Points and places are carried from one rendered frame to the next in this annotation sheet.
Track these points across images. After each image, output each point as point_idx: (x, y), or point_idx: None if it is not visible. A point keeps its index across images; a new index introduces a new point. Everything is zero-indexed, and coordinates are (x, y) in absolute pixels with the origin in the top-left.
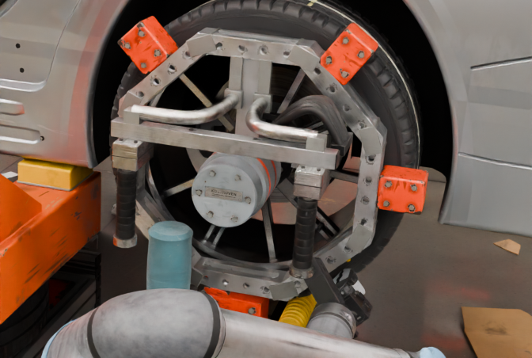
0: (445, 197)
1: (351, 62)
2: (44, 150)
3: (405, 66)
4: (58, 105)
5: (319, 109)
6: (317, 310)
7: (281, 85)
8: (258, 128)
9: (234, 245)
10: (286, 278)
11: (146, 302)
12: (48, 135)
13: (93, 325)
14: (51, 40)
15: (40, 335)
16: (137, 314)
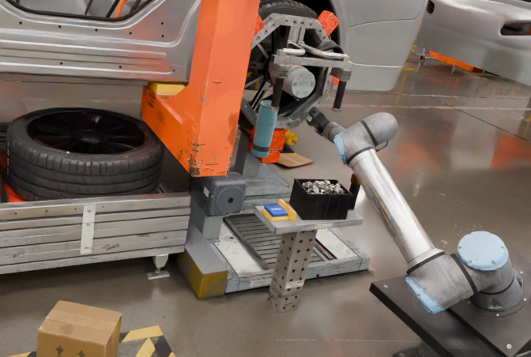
0: None
1: (332, 27)
2: (174, 77)
3: None
4: (184, 53)
5: (339, 46)
6: (329, 125)
7: (268, 37)
8: (327, 54)
9: (256, 110)
10: (295, 118)
11: (384, 117)
12: (177, 68)
13: (370, 129)
14: (180, 20)
15: None
16: (385, 121)
